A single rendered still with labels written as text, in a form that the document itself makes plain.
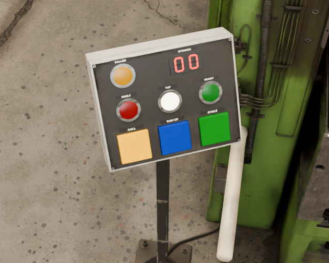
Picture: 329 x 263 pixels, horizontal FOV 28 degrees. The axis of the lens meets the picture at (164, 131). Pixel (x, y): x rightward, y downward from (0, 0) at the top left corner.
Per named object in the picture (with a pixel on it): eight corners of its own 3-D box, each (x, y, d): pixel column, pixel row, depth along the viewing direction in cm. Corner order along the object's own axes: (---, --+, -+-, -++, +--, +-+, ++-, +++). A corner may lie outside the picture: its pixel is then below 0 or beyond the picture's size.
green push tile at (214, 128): (231, 140, 161) (228, 112, 157) (202, 146, 160) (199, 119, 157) (228, 137, 162) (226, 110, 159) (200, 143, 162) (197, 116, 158)
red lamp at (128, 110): (137, 122, 153) (137, 110, 149) (117, 119, 153) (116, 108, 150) (139, 111, 155) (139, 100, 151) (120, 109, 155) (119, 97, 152)
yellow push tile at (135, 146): (152, 158, 158) (148, 130, 155) (122, 164, 157) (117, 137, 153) (150, 155, 159) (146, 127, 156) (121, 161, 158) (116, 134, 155)
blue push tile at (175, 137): (192, 148, 159) (188, 121, 156) (162, 155, 158) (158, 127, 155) (190, 146, 161) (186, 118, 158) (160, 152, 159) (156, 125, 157)
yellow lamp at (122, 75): (131, 88, 149) (131, 75, 146) (112, 85, 150) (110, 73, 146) (134, 78, 151) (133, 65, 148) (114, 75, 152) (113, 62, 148)
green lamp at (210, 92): (219, 104, 156) (220, 93, 153) (199, 102, 156) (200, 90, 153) (220, 94, 158) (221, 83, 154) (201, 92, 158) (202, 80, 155)
